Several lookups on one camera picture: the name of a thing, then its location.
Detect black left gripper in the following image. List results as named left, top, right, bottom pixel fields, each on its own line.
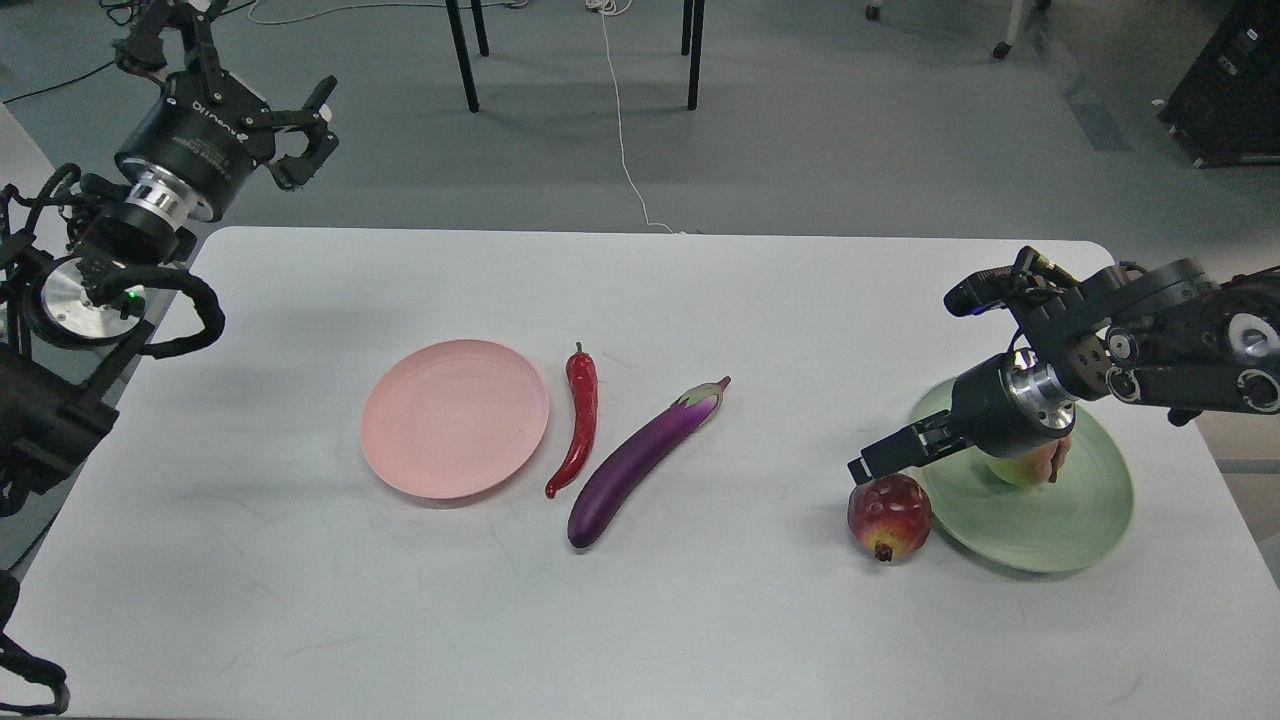
left=113, top=0, right=340, bottom=223

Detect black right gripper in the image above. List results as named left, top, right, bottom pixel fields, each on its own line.
left=847, top=350, right=1076, bottom=486

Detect yellow green peach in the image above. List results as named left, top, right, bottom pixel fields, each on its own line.
left=982, top=443, right=1061, bottom=488

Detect red pomegranate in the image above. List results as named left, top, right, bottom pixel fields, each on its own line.
left=847, top=474, right=933, bottom=562

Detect purple eggplant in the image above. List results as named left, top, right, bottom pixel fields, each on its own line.
left=566, top=375, right=732, bottom=550

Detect red chili pepper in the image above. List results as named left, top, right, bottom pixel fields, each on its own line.
left=544, top=342, right=599, bottom=498

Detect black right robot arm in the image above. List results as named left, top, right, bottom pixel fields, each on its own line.
left=849, top=246, right=1279, bottom=484

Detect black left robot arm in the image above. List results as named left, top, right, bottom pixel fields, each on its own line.
left=1, top=1, right=339, bottom=518

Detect green plate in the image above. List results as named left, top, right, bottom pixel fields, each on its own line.
left=908, top=409, right=1135, bottom=574

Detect white chair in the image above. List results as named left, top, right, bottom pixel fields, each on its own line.
left=1, top=106, right=54, bottom=356

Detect black table leg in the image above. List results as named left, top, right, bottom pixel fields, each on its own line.
left=470, top=0, right=490, bottom=56
left=680, top=0, right=694, bottom=56
left=686, top=1, right=707, bottom=111
left=444, top=0, right=480, bottom=114

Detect pink plate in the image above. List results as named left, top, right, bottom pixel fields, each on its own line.
left=358, top=340, right=550, bottom=502

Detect black equipment case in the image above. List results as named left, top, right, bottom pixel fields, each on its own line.
left=1158, top=1, right=1279, bottom=168

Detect black floor cables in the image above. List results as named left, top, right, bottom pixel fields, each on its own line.
left=0, top=0, right=261, bottom=109

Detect white floor cable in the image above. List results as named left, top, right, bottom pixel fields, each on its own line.
left=585, top=0, right=686, bottom=234

